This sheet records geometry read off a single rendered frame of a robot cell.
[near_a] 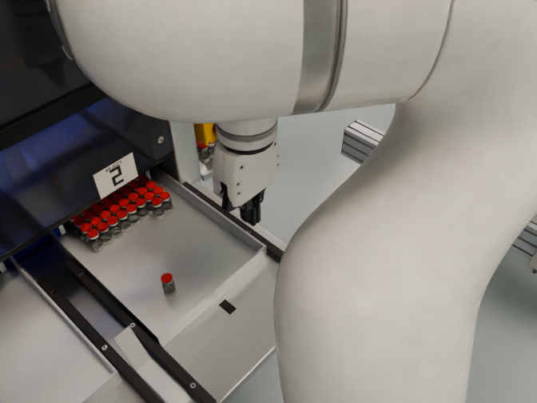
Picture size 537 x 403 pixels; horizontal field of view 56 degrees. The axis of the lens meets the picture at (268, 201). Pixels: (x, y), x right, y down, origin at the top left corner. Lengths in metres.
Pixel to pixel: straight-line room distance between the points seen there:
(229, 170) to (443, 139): 0.50
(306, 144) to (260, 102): 2.43
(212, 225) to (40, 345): 0.38
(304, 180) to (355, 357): 2.20
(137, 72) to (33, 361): 0.82
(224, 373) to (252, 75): 0.74
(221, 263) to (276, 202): 1.34
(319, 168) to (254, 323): 1.64
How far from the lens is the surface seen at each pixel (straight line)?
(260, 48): 0.16
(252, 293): 0.94
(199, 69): 0.16
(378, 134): 1.82
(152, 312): 0.94
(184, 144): 1.06
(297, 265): 0.24
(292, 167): 2.47
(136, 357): 0.89
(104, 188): 0.98
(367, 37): 0.17
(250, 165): 0.70
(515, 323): 2.13
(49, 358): 0.95
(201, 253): 1.00
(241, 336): 0.90
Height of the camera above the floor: 1.67
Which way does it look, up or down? 46 degrees down
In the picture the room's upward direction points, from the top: straight up
